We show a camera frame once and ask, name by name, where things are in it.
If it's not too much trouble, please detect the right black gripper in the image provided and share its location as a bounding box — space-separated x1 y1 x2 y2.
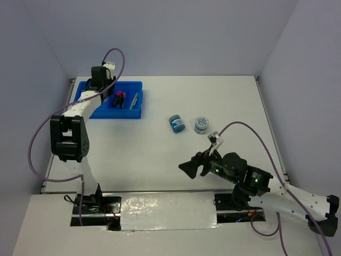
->
177 145 237 183

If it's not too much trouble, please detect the pink black highlighter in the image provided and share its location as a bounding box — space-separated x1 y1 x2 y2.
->
112 91 123 109

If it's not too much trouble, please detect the orange black highlighter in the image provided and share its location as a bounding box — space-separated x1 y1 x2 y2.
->
119 93 125 109

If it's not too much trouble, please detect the blue thin pen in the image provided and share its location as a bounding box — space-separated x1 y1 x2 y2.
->
129 92 139 110

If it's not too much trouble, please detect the blue slime jar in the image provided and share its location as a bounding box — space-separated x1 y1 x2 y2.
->
168 115 185 133
194 116 209 134

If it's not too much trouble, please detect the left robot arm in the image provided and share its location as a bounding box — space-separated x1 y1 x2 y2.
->
50 62 116 213

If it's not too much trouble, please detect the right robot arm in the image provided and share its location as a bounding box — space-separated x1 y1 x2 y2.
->
178 150 339 237

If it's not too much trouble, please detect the blue compartment tray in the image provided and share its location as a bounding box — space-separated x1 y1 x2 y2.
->
91 81 143 119

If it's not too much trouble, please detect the blue slime jar lying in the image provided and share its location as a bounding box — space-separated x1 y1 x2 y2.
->
168 115 185 133

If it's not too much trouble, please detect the silver foil plate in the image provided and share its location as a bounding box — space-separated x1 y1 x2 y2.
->
120 192 218 231

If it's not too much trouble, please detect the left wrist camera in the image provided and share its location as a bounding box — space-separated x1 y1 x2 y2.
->
102 62 116 79

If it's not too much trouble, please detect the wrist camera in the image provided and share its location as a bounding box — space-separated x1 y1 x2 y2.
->
102 62 116 79
208 131 224 156

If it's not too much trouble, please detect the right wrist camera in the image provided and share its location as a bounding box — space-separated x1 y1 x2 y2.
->
208 131 224 156

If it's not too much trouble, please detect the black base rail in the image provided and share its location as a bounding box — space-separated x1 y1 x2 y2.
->
64 193 266 231

